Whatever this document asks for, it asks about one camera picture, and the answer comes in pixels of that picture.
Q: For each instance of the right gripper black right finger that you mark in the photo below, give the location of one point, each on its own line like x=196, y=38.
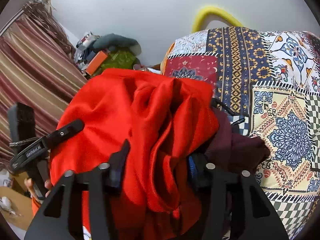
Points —
x=233, y=203

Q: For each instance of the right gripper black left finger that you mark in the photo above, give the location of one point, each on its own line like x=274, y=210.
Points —
x=82, y=196

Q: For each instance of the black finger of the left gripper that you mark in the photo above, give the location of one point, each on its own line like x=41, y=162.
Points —
x=64, y=133

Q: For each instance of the red zip jacket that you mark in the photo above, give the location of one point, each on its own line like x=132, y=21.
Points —
x=164, y=119

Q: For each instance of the orange sleeve forearm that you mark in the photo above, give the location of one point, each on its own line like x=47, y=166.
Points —
x=35, y=205

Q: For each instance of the pile of folded clothes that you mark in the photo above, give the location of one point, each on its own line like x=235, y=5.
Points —
x=83, y=49

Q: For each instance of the person's left hand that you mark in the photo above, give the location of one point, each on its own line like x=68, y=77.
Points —
x=34, y=190

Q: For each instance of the dark maroon garment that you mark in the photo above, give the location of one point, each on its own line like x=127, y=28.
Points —
x=233, y=152

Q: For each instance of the striped red beige curtain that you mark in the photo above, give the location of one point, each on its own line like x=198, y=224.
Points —
x=37, y=69

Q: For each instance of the orange box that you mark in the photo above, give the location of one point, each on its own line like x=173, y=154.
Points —
x=96, y=62

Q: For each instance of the patchwork patterned bedspread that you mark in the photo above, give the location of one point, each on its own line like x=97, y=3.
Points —
x=270, y=82

